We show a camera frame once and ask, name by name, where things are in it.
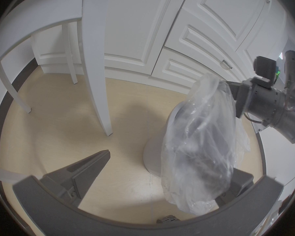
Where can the clear plastic bag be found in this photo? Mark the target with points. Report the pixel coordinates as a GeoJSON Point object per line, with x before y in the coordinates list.
{"type": "Point", "coordinates": [201, 144]}

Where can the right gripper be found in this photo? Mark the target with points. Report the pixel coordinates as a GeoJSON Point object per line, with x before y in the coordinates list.
{"type": "Point", "coordinates": [260, 102]}

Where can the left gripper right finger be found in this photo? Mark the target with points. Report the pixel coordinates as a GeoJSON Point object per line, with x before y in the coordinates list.
{"type": "Point", "coordinates": [239, 183]}

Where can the white trash bin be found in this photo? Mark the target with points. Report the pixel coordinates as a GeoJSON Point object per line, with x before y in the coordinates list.
{"type": "Point", "coordinates": [154, 154]}

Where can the white chair dark grey seat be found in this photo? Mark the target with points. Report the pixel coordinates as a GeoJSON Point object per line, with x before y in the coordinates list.
{"type": "Point", "coordinates": [93, 58]}

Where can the white wardrobe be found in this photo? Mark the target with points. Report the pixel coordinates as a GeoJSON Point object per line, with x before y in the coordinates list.
{"type": "Point", "coordinates": [142, 21]}

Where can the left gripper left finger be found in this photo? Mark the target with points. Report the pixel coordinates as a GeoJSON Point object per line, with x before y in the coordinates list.
{"type": "Point", "coordinates": [83, 173]}

